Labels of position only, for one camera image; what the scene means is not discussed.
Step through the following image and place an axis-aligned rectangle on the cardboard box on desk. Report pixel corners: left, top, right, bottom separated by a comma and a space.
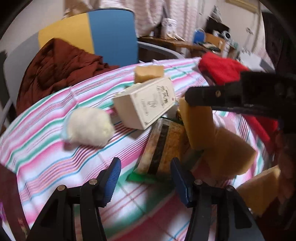
206, 33, 226, 51

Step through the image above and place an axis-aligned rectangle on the blue bag on desk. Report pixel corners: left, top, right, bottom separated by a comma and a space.
193, 28, 206, 44

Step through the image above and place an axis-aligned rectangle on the beige cardboard box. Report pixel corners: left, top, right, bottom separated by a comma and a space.
112, 77, 176, 130

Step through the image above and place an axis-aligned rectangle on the dark red jacket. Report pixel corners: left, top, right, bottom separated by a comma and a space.
16, 38, 119, 115

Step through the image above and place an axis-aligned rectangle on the cracker packet green edge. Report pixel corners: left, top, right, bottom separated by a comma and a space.
126, 117, 190, 184

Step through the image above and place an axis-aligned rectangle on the pink striped curtain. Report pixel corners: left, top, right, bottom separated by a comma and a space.
63, 0, 216, 41

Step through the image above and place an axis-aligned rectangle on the wooden side desk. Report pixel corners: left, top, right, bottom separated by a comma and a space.
138, 36, 222, 58

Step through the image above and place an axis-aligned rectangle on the striped pink green tablecloth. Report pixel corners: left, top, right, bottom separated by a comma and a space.
0, 57, 271, 241

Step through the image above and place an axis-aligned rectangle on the blue yellow grey chair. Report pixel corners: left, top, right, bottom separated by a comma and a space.
1, 9, 183, 124

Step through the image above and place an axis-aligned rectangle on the yellow sponge large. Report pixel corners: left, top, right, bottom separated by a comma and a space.
202, 127, 257, 180

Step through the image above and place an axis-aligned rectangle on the white container on desk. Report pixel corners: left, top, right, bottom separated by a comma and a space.
161, 18, 177, 40

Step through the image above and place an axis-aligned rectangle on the red cloth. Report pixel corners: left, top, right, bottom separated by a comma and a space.
198, 52, 278, 154

